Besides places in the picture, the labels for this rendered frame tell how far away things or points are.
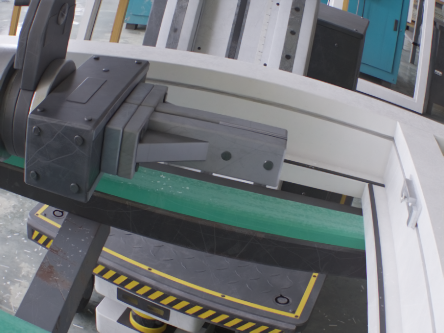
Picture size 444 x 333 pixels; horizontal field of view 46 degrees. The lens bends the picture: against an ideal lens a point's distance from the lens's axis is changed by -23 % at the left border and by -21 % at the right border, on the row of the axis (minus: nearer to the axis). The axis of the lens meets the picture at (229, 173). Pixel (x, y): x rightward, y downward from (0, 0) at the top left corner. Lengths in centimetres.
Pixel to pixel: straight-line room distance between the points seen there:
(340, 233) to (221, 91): 15
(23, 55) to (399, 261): 29
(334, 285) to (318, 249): 147
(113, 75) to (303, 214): 17
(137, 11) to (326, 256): 383
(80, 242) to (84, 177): 12
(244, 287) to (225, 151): 93
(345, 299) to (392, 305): 151
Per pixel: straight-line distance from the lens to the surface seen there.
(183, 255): 134
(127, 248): 133
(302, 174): 50
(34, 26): 37
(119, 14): 282
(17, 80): 39
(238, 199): 46
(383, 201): 49
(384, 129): 51
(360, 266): 47
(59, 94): 37
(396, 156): 49
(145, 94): 40
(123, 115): 36
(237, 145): 37
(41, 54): 37
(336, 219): 47
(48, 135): 34
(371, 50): 416
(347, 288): 193
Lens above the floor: 109
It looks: 27 degrees down
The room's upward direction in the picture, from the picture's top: 12 degrees clockwise
